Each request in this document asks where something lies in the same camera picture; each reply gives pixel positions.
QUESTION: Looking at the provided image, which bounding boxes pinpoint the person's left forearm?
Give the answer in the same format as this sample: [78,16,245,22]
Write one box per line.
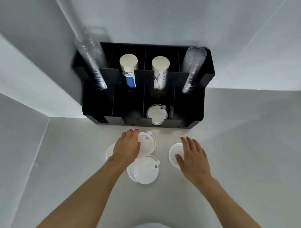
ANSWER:
[36,159,129,228]

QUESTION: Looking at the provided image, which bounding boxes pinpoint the black print paper cup stack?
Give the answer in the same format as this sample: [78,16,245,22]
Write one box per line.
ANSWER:
[151,56,170,91]

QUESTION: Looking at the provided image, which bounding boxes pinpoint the white lids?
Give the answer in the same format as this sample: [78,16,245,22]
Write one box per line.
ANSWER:
[146,104,168,126]

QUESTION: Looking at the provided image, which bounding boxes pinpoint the person's right hand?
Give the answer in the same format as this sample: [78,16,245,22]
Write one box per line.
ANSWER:
[175,137,213,186]

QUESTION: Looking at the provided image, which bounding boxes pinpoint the stack of clear plastic cups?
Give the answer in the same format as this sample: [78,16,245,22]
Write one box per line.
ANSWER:
[73,28,108,90]
[181,46,208,95]

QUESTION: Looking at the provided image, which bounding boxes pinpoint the person's right forearm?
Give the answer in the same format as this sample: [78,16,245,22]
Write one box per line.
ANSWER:
[200,177,260,228]

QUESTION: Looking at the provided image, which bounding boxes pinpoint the black cup organizer rack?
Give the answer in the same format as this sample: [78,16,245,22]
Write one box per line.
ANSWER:
[73,42,216,130]

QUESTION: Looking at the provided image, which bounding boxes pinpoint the person's left hand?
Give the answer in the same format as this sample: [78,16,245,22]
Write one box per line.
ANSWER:
[107,128,141,171]

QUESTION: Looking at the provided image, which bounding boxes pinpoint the blue print paper cup stack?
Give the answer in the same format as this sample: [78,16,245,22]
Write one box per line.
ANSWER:
[119,54,139,91]

